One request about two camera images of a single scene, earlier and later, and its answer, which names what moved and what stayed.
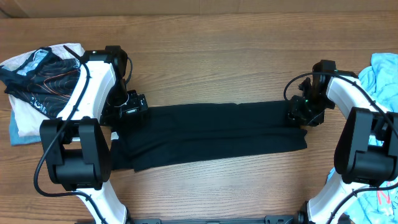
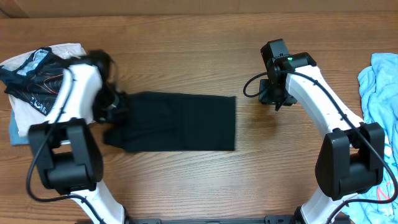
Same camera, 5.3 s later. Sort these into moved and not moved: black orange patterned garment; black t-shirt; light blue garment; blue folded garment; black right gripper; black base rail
Moved: black t-shirt; black right gripper
Not moved: black orange patterned garment; light blue garment; blue folded garment; black base rail
